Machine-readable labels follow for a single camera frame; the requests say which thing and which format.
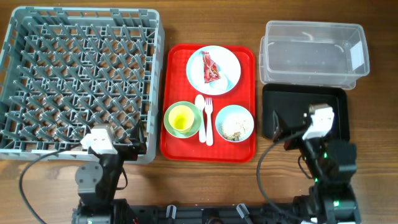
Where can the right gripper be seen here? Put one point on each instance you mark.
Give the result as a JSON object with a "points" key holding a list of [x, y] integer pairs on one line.
{"points": [[295, 134]]}

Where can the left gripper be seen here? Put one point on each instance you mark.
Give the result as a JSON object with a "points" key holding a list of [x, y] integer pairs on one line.
{"points": [[139, 147]]}

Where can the rice and food scraps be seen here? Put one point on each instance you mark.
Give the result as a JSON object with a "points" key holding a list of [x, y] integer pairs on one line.
{"points": [[234, 130]]}

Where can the light blue bowl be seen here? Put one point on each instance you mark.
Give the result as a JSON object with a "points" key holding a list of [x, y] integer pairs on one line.
{"points": [[234, 113]]}

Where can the yellow plastic cup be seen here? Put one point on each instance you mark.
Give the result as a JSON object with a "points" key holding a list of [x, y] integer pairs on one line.
{"points": [[181, 118]]}

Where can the red snack wrapper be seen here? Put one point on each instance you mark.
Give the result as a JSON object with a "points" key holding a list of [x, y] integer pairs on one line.
{"points": [[210, 68]]}

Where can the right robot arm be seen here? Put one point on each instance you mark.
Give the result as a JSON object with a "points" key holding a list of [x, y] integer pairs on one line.
{"points": [[331, 164]]}

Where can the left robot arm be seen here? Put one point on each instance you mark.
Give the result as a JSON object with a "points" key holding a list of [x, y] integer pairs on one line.
{"points": [[98, 181]]}

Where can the grey dishwasher rack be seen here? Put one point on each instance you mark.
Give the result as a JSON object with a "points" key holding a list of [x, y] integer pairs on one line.
{"points": [[65, 70]]}

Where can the black tray bin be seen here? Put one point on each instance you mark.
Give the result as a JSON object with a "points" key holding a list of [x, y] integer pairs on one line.
{"points": [[290, 102]]}

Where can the green bowl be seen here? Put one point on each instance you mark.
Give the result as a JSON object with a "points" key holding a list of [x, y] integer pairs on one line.
{"points": [[196, 123]]}

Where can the white plastic spoon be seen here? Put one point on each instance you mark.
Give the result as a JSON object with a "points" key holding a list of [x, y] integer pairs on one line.
{"points": [[200, 104]]}

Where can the white plastic fork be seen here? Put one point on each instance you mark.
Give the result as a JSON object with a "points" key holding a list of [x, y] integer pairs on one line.
{"points": [[209, 129]]}

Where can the light blue plate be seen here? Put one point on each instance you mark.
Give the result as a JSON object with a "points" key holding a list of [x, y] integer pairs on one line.
{"points": [[226, 62]]}

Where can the clear plastic bin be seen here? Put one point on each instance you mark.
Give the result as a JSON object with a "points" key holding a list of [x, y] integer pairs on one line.
{"points": [[313, 53]]}

